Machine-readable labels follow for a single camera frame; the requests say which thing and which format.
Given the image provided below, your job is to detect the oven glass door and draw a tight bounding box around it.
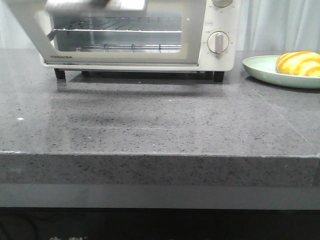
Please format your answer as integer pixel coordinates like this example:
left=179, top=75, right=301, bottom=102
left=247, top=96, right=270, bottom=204
left=6, top=0, right=207, bottom=66

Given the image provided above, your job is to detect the yellow striped bread roll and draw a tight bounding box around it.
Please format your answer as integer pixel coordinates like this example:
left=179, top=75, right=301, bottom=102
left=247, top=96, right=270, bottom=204
left=276, top=51, right=320, bottom=77

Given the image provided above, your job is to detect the white Toshiba toaster oven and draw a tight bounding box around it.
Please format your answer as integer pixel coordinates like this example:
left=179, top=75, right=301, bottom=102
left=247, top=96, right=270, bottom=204
left=29, top=0, right=241, bottom=83

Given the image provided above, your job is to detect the lower oven timer knob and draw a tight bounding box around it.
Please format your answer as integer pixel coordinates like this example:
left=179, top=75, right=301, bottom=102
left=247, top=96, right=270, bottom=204
left=207, top=31, right=229, bottom=54

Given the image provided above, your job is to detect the upper oven knob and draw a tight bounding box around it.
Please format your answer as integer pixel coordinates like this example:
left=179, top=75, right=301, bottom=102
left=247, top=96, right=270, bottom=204
left=212, top=0, right=233, bottom=8

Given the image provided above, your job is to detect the light green plate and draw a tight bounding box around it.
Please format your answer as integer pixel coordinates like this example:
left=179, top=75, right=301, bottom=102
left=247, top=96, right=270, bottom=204
left=242, top=55, right=320, bottom=90

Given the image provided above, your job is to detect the wire oven rack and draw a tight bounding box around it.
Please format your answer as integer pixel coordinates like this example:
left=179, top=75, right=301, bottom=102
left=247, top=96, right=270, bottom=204
left=53, top=17, right=182, bottom=34

